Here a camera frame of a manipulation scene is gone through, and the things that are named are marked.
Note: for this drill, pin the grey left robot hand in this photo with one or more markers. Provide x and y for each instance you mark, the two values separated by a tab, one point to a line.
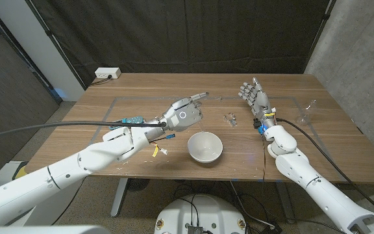
183	115

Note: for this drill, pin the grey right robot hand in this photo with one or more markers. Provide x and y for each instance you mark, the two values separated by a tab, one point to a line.
261	100

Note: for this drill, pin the clear plastic test tube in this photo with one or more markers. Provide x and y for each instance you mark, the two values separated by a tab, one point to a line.
201	127

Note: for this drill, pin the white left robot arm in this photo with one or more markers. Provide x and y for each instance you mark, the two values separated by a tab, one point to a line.
76	165

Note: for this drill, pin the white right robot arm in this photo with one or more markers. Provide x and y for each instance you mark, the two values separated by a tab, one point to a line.
304	169

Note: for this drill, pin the white round dish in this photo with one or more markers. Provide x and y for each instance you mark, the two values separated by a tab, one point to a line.
204	148

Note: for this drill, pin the blue toy flip phone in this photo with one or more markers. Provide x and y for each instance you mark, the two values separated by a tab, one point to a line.
134	119

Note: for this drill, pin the small clear crumpled plastic piece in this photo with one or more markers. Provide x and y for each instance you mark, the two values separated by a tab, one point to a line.
230	120

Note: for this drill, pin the clear glass flask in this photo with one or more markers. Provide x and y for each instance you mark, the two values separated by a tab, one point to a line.
305	118

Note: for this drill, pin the black backdrop curtain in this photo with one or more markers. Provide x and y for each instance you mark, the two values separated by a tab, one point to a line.
190	35

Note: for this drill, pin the black round floor disk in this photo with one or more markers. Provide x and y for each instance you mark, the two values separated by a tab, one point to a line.
138	184

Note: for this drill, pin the white power strip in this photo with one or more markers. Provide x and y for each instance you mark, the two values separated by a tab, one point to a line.
107	72

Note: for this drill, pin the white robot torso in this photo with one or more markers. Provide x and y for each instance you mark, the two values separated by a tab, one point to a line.
206	211

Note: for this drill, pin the white table leg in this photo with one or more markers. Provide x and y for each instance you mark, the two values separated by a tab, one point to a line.
119	198

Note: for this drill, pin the grey table leg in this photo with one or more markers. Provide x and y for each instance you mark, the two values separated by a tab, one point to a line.
286	203

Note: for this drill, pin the grey finned device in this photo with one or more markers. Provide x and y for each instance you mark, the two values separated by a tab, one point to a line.
195	230

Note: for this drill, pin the black power adapter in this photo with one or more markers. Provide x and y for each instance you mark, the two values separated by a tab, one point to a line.
271	229

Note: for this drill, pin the yellow and black floor object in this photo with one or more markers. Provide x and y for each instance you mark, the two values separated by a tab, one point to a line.
20	172

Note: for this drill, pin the dark grey door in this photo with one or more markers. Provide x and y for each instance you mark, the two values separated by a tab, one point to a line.
8	97

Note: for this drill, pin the white floor base plate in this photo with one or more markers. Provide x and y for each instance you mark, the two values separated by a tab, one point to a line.
2	174

